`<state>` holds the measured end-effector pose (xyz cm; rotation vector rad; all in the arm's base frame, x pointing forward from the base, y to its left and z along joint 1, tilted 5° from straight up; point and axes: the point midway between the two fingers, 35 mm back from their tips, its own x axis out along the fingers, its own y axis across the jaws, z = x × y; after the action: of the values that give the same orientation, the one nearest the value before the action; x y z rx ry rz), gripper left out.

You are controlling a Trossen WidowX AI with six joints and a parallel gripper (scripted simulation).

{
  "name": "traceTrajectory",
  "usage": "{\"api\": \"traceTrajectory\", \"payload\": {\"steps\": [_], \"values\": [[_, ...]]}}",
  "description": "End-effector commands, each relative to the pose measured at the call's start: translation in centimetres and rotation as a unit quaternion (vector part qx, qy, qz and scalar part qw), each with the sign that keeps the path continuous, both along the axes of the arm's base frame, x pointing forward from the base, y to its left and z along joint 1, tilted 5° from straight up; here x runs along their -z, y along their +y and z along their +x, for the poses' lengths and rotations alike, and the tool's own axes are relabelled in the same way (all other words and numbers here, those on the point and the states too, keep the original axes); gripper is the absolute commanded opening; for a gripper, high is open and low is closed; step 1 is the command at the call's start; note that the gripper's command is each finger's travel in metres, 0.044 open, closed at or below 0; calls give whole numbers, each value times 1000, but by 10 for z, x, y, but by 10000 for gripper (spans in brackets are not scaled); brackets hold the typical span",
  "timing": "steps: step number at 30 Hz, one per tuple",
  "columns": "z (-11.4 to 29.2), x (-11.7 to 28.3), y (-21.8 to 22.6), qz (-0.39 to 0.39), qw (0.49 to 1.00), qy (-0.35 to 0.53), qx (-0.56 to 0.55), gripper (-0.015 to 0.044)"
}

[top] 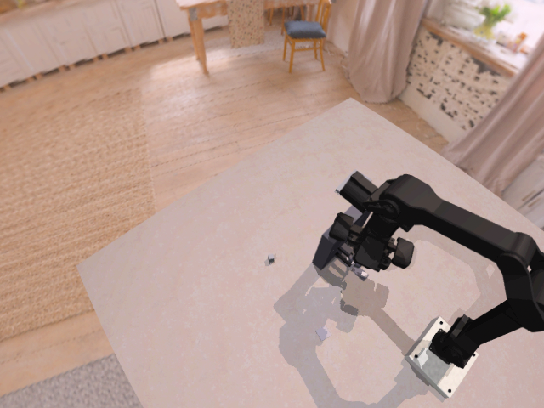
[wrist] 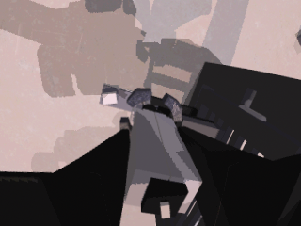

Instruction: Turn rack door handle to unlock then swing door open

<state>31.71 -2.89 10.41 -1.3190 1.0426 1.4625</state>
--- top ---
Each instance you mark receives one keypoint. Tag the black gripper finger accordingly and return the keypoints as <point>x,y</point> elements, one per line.
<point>350,244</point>

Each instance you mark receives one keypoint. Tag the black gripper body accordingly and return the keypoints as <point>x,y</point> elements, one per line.
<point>342,227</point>

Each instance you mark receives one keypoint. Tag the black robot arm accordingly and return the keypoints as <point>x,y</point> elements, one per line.
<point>406,201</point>

